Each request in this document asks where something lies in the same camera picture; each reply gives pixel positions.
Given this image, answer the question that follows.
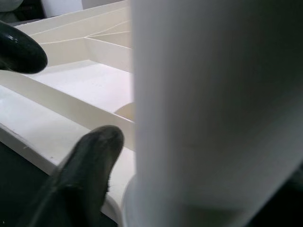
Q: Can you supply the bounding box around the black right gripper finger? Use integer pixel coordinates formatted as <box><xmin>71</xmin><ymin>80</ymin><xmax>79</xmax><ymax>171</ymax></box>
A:
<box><xmin>22</xmin><ymin>125</ymin><xmax>125</xmax><ymax>227</ymax></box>

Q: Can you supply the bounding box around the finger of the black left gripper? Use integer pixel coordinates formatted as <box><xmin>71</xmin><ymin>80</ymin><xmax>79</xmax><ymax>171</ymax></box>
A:
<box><xmin>0</xmin><ymin>20</ymin><xmax>48</xmax><ymax>74</ymax></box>

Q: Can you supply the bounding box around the white plastic table top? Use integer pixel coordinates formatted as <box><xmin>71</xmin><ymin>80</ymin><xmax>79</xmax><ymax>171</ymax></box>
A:
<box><xmin>0</xmin><ymin>0</ymin><xmax>136</xmax><ymax>227</ymax></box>

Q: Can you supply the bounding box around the white plastic table leg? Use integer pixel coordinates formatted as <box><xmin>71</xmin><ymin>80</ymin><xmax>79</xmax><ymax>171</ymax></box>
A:
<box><xmin>123</xmin><ymin>0</ymin><xmax>303</xmax><ymax>227</ymax></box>

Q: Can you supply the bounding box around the black cloth table cover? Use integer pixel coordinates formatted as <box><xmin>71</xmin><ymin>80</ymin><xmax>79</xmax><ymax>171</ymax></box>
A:
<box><xmin>0</xmin><ymin>0</ymin><xmax>303</xmax><ymax>227</ymax></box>

